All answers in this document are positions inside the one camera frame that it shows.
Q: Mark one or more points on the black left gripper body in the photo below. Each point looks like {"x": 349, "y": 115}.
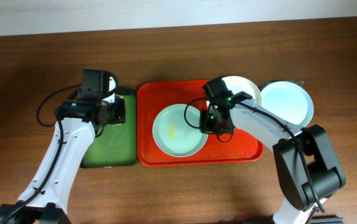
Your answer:
{"x": 116, "y": 111}

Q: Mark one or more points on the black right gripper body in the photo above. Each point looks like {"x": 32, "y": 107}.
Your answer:
{"x": 209, "y": 123}

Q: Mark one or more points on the light green round plate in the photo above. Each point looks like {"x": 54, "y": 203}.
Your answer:
{"x": 174, "y": 131}

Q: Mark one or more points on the light blue round plate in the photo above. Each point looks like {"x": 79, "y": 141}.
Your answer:
{"x": 288, "y": 100}

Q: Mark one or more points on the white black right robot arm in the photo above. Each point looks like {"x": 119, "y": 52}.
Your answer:
{"x": 308, "y": 168}

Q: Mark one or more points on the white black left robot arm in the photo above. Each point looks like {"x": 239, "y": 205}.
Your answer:
{"x": 78, "y": 123}

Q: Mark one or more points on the dark green rectangular tray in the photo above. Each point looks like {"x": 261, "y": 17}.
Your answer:
{"x": 117, "y": 144}

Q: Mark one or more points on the red plastic tray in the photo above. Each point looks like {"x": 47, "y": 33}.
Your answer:
{"x": 153, "y": 97}

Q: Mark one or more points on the cream round plate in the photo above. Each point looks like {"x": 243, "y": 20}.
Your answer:
{"x": 236, "y": 84}

